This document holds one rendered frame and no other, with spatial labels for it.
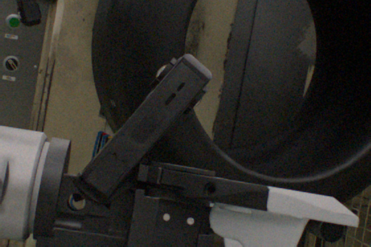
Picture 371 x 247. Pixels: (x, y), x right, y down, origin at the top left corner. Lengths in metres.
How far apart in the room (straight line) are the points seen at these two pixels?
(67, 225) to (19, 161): 0.06
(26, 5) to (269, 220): 0.88
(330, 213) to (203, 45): 1.24
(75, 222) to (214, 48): 1.21
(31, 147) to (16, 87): 1.46
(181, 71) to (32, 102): 1.48
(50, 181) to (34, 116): 1.49
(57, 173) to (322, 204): 0.17
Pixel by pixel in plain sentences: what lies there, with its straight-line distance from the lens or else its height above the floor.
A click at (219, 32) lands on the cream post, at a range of 1.73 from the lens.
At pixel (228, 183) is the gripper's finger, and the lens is 0.51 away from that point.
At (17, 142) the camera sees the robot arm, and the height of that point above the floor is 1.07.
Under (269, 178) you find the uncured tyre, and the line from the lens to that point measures 1.37.
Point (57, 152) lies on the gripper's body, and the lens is 0.54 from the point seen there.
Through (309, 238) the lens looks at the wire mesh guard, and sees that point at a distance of 1.91.
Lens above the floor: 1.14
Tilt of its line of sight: 3 degrees down
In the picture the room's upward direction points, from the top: 10 degrees clockwise
